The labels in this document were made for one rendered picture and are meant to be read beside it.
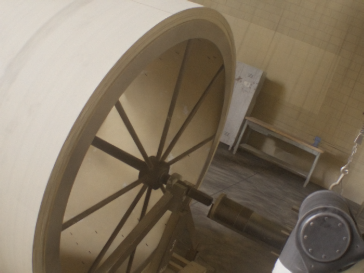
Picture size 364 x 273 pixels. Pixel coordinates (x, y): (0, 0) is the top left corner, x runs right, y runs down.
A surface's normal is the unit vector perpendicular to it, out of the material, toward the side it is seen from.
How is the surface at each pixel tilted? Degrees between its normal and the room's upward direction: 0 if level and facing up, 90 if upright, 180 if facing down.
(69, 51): 56
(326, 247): 90
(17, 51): 62
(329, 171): 90
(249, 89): 90
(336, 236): 90
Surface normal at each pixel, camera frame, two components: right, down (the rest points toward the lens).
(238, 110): -0.37, 0.04
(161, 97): -0.47, 0.33
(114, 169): -0.17, -0.37
